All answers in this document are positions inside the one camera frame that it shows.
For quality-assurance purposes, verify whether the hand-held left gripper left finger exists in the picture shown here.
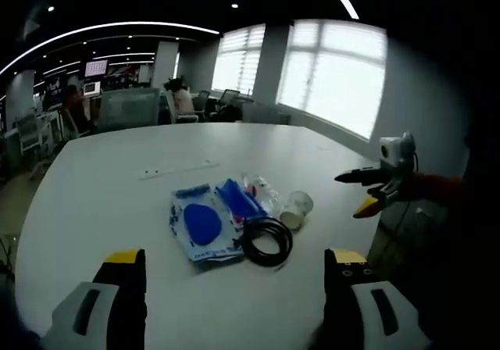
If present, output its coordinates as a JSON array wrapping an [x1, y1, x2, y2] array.
[[41, 248, 148, 350]]

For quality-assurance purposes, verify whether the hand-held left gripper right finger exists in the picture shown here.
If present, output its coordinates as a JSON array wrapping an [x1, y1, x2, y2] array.
[[323, 248, 433, 350]]

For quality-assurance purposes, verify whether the white paper cup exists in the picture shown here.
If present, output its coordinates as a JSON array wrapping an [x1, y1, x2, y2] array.
[[278, 190, 315, 230]]

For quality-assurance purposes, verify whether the clear plastic wrapper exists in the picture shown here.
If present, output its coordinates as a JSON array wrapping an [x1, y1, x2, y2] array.
[[241, 173, 283, 220]]

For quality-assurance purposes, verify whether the black cable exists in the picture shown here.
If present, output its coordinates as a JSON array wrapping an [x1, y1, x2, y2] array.
[[234, 217, 294, 269]]

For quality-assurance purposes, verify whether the clear packet with blue pad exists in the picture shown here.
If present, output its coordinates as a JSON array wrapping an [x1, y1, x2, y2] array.
[[168, 184, 245, 264]]

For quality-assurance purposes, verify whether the large bright window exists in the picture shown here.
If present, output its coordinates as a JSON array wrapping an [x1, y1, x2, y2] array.
[[276, 18, 388, 140]]

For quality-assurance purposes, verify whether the white table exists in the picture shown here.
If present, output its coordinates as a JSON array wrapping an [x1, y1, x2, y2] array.
[[13, 122, 386, 350]]

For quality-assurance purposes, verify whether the black office chair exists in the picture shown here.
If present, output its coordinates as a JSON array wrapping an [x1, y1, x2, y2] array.
[[219, 88, 241, 109], [193, 89, 212, 120]]

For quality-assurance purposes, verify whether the window with blinds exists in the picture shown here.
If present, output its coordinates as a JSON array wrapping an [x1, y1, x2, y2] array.
[[210, 23, 266, 95]]

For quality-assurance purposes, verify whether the white office chair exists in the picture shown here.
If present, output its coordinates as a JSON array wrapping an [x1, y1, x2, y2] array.
[[16, 113, 45, 158]]

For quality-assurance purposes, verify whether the grey desk partition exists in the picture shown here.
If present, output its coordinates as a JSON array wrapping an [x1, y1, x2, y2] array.
[[95, 87, 162, 132]]

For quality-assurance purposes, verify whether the table cable slot cover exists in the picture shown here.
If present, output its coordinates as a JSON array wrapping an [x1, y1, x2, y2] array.
[[137, 161, 220, 181]]

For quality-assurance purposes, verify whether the wall screen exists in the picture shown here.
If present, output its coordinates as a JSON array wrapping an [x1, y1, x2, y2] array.
[[84, 59, 109, 79]]

